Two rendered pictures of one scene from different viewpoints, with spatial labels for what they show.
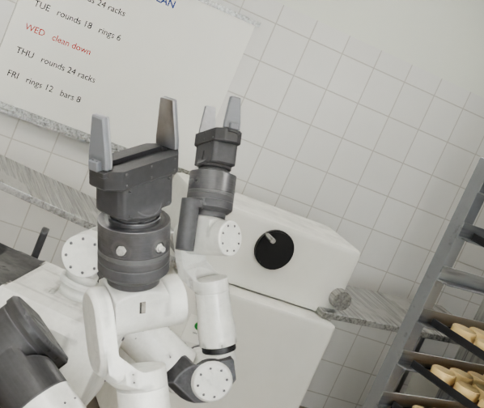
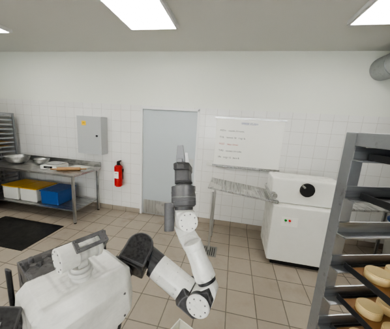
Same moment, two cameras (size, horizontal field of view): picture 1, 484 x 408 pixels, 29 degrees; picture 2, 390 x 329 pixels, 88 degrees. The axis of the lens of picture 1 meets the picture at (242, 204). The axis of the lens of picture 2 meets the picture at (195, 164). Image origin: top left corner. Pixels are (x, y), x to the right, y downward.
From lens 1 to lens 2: 1.24 m
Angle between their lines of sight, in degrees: 33
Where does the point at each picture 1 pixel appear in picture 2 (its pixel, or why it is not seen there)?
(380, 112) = (341, 134)
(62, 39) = (229, 143)
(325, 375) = not seen: hidden behind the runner
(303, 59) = (305, 126)
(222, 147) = (179, 172)
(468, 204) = (346, 171)
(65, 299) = (66, 283)
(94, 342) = not seen: outside the picture
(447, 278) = (347, 230)
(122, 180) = not seen: outside the picture
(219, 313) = (196, 264)
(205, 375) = (192, 303)
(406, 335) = (325, 275)
